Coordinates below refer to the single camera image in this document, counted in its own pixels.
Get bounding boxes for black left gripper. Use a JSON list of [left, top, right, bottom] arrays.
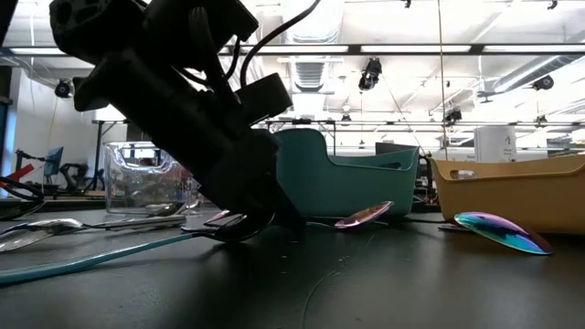
[[72, 48, 307, 237]]

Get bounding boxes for iridescent rainbow spoon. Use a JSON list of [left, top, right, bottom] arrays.
[[305, 199, 395, 230], [453, 210, 555, 256], [203, 208, 246, 228]]

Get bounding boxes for teal plastic bin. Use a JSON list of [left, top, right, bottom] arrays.
[[272, 127, 420, 219]]

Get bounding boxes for silver spoon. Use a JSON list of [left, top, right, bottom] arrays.
[[0, 214, 187, 241], [0, 228, 54, 253]]

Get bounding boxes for orange plastic bin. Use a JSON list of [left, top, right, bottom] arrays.
[[430, 154, 585, 235]]

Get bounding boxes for clear plastic bin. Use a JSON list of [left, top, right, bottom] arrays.
[[102, 140, 205, 217]]

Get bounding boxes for black monitor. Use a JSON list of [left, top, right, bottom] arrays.
[[374, 142, 420, 159]]

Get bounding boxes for black table mat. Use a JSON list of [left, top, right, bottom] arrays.
[[0, 207, 585, 329]]

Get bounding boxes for blue background monitor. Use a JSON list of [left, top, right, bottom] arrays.
[[43, 144, 66, 178]]

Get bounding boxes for white trash bin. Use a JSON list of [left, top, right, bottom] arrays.
[[473, 125, 518, 164]]

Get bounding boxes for overhead light bar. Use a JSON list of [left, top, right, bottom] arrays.
[[0, 42, 585, 58]]

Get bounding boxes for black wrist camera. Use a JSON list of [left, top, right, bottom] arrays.
[[235, 72, 293, 127]]

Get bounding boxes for black camera cable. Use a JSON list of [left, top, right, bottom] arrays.
[[238, 0, 324, 88]]

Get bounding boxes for black overhead camera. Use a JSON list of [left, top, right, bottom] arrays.
[[358, 58, 383, 91]]

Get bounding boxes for black spoon teal handle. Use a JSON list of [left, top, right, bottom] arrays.
[[0, 210, 277, 287]]

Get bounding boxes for yellow hanging cord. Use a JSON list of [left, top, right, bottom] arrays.
[[436, 0, 449, 161]]

